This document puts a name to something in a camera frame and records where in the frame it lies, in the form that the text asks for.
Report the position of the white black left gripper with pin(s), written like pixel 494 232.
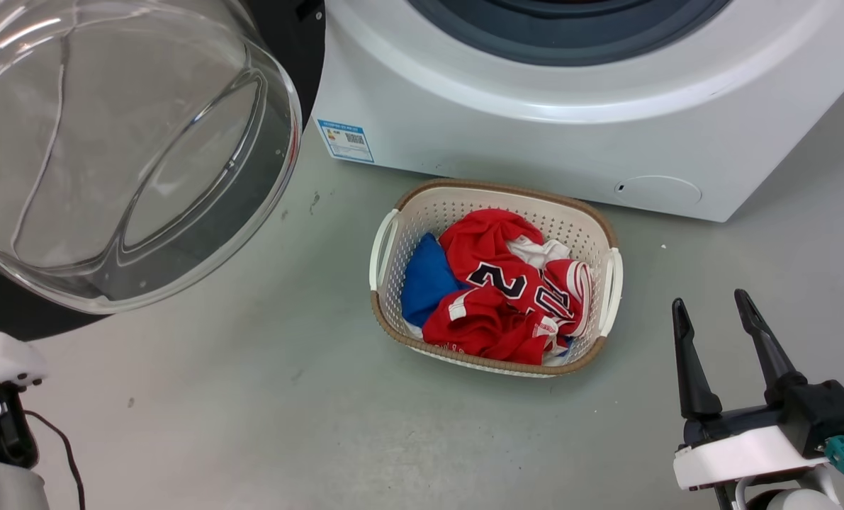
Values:
pixel 3 354

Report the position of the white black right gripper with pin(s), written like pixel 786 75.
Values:
pixel 740 453

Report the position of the round black glass washer door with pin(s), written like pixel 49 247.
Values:
pixel 110 142

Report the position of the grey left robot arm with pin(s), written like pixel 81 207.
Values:
pixel 0 489

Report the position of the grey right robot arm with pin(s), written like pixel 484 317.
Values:
pixel 790 499

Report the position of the white front-load washing machine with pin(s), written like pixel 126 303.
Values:
pixel 499 134

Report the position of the round white filter cover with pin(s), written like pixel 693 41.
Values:
pixel 659 193

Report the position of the white garment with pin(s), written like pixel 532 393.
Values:
pixel 535 251

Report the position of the red basketball jersey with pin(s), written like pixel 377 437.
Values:
pixel 485 241

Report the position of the blue cloth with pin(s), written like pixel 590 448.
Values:
pixel 425 280

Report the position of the white plastic laundry basket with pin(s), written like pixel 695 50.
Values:
pixel 422 205

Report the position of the blue energy label sticker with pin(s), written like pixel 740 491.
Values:
pixel 345 142

